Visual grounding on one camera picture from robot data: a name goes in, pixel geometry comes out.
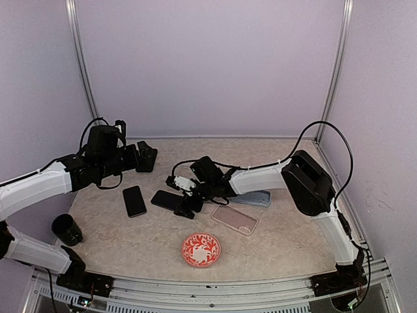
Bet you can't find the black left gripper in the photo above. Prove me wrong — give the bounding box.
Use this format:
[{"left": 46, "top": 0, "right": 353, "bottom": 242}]
[{"left": 98, "top": 140, "right": 152, "bottom": 179}]

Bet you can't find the black phone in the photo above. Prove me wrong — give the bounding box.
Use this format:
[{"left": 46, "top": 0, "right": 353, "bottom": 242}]
[
  {"left": 151, "top": 190, "right": 183, "bottom": 211},
  {"left": 122, "top": 186, "right": 147, "bottom": 218}
]

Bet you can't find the black phone case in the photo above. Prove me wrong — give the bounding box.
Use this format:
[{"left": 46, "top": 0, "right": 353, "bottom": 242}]
[{"left": 135, "top": 154, "right": 156, "bottom": 173}]

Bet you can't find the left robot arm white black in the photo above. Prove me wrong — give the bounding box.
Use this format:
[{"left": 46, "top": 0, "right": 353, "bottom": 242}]
[{"left": 1, "top": 120, "right": 158, "bottom": 290}]

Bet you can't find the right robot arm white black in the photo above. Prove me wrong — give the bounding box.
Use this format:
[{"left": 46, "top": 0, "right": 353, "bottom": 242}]
[{"left": 165, "top": 150, "right": 371, "bottom": 294}]

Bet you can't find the clear pink phone case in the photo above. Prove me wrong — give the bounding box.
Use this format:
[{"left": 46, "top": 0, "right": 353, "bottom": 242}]
[{"left": 211, "top": 205, "right": 258, "bottom": 236}]

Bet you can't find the light blue phone case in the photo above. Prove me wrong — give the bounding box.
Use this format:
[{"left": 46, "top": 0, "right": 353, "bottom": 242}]
[{"left": 229, "top": 190, "right": 271, "bottom": 207}]

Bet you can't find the red white patterned bowl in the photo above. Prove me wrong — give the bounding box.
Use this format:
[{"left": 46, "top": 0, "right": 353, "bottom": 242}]
[{"left": 180, "top": 232, "right": 222, "bottom": 268}]

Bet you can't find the dark green cup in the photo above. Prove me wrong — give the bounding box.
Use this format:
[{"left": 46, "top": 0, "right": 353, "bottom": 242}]
[{"left": 51, "top": 214, "right": 83, "bottom": 246}]

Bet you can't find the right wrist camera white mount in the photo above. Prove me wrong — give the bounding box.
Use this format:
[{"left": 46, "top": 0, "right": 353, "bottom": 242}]
[{"left": 165, "top": 175, "right": 197, "bottom": 192}]

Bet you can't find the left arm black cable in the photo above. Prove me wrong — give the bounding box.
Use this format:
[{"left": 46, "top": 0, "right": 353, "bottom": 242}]
[{"left": 78, "top": 117, "right": 124, "bottom": 192}]

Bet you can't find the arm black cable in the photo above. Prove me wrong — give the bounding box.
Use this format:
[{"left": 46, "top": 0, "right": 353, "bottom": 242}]
[
  {"left": 171, "top": 121, "right": 372, "bottom": 307},
  {"left": 78, "top": 117, "right": 124, "bottom": 192}
]

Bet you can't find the left aluminium frame post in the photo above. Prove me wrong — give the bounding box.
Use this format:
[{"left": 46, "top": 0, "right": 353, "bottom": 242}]
[{"left": 65, "top": 0, "right": 99, "bottom": 119}]

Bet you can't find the aluminium frame post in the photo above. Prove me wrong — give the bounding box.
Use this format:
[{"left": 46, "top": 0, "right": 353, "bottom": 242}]
[
  {"left": 315, "top": 0, "right": 354, "bottom": 144},
  {"left": 65, "top": 0, "right": 99, "bottom": 119}
]

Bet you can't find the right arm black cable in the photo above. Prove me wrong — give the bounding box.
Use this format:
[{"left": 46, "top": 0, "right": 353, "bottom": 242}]
[{"left": 171, "top": 121, "right": 372, "bottom": 307}]

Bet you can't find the front aluminium rail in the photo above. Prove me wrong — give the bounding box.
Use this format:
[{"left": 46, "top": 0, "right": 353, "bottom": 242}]
[{"left": 22, "top": 259, "right": 405, "bottom": 312}]

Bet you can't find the right aluminium frame post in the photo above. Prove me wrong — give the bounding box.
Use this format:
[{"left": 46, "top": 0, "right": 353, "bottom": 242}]
[{"left": 315, "top": 0, "right": 354, "bottom": 144}]

